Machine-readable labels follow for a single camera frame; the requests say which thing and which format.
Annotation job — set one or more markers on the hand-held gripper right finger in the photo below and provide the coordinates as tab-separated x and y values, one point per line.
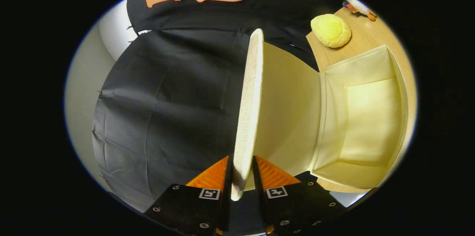
293	206

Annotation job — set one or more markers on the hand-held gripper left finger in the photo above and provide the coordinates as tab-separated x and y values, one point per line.
196	210

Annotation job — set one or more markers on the beige fabric storage box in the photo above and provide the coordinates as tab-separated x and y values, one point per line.
289	110

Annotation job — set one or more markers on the yellow bun plush toy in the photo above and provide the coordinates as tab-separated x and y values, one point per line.
331	30

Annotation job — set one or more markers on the penguin plush toy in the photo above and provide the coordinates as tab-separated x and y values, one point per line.
352	2

